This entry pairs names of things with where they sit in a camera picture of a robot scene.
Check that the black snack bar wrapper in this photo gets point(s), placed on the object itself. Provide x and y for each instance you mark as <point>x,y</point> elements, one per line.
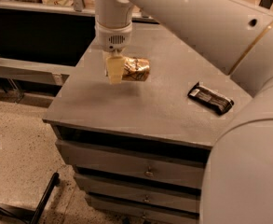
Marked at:
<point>215,101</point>

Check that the orange soda can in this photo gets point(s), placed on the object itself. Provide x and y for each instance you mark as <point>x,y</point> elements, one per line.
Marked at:
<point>136,69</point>

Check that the top drawer knob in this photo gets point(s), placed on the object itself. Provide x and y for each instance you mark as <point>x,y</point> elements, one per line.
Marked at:
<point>149,172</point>

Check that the grey drawer cabinet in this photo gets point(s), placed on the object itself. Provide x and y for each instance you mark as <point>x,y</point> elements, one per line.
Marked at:
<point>111,134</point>

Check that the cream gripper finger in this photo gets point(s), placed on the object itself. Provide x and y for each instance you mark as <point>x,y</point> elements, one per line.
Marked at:
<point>115,69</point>

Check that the middle drawer knob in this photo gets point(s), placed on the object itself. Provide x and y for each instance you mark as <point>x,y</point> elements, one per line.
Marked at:
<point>146,199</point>

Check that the drawer knob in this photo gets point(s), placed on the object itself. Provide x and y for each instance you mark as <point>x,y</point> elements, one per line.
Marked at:
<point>146,199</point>
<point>149,172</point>

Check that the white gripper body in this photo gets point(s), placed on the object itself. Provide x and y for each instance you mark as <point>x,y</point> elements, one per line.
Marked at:
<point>115,38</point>

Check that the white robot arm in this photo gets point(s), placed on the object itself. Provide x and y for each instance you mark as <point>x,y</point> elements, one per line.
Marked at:
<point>237,38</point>

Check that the metal shelf rail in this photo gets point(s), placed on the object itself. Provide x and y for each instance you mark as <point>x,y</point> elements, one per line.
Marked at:
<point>42,73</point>

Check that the black chair leg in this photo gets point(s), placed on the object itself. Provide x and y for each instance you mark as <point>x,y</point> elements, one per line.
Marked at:
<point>27,216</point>

